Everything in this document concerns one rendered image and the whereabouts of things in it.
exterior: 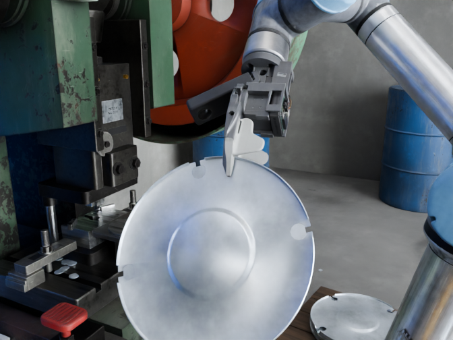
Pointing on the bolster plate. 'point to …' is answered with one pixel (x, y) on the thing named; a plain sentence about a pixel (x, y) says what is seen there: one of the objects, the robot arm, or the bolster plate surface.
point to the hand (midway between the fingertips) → (226, 170)
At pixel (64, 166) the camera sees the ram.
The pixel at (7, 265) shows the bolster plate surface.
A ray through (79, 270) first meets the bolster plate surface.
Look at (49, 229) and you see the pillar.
